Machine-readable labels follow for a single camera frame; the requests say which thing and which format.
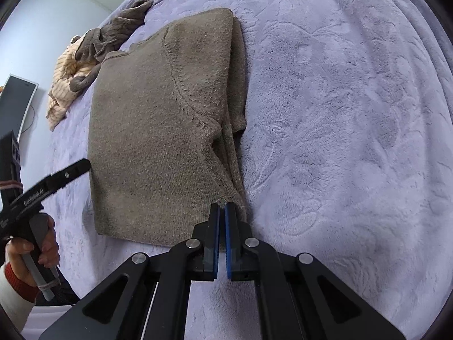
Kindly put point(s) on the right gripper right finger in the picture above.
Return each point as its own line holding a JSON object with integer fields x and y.
{"x": 297, "y": 296}

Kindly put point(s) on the person's left hand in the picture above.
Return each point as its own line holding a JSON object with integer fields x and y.
{"x": 33, "y": 251}

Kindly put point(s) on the taupe knit sweater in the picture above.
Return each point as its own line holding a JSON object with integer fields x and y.
{"x": 165, "y": 117}

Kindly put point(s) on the cream striped brown fleece garment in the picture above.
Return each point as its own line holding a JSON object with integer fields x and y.
{"x": 79, "y": 64}

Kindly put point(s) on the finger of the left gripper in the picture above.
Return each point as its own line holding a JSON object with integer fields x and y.
{"x": 63, "y": 177}

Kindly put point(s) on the dark flat monitor screen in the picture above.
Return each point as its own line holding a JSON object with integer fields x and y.
{"x": 16, "y": 98}

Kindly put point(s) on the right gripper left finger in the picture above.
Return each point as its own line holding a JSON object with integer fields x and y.
{"x": 147, "y": 296}

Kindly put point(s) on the left forearm red white sleeve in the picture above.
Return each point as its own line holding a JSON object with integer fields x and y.
{"x": 17, "y": 297}

